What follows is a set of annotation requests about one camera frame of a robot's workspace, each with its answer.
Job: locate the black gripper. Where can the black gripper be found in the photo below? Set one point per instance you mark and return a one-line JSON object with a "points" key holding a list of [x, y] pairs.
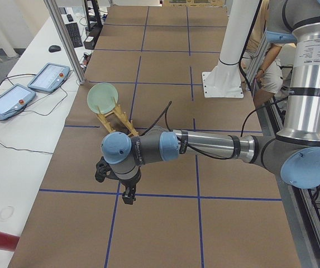
{"points": [[130, 186]]}

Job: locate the light green round plate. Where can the light green round plate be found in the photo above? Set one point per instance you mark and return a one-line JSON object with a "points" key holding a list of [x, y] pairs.
{"points": [[102, 98]]}

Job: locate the wooden dish rack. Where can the wooden dish rack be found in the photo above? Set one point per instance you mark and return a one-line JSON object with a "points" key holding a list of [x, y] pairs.
{"points": [[116, 118]]}

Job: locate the far teach pendant tablet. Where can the far teach pendant tablet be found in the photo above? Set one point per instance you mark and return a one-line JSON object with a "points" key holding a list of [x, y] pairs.
{"points": [[49, 78]]}

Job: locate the teach pendant tablet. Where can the teach pendant tablet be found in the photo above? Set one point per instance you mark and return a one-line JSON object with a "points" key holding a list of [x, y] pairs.
{"points": [[15, 99], [49, 78]]}

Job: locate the near teach pendant tablet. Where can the near teach pendant tablet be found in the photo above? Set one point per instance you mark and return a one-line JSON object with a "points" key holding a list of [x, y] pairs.
{"points": [[15, 99]]}

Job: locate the black box with label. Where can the black box with label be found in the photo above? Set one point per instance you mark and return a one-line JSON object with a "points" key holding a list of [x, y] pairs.
{"points": [[91, 40]]}

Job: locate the black computer mouse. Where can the black computer mouse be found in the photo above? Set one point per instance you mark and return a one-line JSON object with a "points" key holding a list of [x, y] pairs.
{"points": [[54, 48]]}

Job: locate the black keyboard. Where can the black keyboard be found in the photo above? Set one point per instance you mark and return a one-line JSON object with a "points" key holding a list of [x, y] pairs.
{"points": [[74, 34]]}

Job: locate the seated person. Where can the seated person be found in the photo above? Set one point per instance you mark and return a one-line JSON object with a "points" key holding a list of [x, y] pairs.
{"points": [[269, 72]]}

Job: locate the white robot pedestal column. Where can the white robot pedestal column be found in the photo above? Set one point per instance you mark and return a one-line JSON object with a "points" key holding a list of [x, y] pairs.
{"points": [[224, 80]]}

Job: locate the aluminium frame post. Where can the aluminium frame post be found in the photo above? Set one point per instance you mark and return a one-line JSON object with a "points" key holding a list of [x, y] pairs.
{"points": [[65, 39]]}

